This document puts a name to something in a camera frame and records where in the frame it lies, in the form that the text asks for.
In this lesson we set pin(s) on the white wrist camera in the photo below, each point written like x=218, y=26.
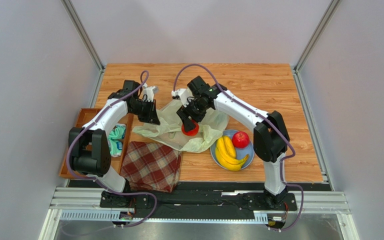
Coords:
x=149, y=92
x=184, y=95

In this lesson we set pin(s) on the yellow fake banana bunch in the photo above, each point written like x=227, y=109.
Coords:
x=226, y=161

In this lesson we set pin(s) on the aluminium frame rail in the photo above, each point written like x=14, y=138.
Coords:
x=74, y=213

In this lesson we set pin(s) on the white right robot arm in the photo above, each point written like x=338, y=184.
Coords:
x=270, y=135

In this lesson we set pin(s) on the pale green plastic bag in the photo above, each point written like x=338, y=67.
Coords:
x=169, y=131

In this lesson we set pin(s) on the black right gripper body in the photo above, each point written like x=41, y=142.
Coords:
x=189, y=113

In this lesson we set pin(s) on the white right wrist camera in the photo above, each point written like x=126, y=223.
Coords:
x=184, y=95

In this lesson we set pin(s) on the red plaid cloth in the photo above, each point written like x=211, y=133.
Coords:
x=151, y=166

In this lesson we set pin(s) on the blue plastic plate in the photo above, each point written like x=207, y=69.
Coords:
x=241, y=152

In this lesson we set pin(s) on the red fake tomato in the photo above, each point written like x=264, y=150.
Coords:
x=192, y=132

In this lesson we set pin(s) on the red fake apple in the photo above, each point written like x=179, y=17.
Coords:
x=240, y=140

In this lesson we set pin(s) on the yellow fake mango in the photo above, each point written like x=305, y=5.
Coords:
x=230, y=149

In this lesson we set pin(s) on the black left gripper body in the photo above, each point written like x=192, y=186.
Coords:
x=142, y=110

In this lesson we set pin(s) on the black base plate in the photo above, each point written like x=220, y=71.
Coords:
x=200, y=201

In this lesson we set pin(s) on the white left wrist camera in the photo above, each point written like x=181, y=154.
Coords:
x=149, y=92

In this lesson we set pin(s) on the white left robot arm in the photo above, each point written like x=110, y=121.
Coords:
x=88, y=156

